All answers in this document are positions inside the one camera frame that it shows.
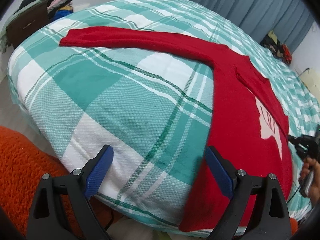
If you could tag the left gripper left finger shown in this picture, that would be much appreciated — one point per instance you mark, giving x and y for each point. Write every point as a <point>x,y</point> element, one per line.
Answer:
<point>47,217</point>

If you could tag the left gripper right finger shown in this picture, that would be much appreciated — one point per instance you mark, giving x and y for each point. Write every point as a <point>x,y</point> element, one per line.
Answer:
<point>257,208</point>

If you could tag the red knit sweater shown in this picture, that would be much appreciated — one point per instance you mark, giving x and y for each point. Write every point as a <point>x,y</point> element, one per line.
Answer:
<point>249,127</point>

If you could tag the dark clothes heap by curtain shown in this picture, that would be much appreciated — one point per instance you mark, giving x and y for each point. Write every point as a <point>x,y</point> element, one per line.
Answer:
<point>279,50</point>

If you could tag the pile of mixed clothes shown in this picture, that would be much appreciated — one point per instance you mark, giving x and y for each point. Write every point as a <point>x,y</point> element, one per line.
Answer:
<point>53,6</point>

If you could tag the right hand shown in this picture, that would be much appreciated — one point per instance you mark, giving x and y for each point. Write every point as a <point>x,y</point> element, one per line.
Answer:
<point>312,165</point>

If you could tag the orange fleece trousers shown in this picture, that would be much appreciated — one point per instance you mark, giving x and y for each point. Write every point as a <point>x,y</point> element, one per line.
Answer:
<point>22,167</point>

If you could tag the blue-grey curtain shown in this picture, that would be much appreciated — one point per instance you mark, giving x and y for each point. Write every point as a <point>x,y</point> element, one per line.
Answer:
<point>289,19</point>

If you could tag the teal plaid bed cover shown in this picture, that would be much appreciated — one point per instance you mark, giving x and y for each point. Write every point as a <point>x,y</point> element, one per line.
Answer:
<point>153,108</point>

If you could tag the dark wooden cabinet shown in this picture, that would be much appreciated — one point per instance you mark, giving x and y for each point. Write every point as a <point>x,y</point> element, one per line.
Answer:
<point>26,22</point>

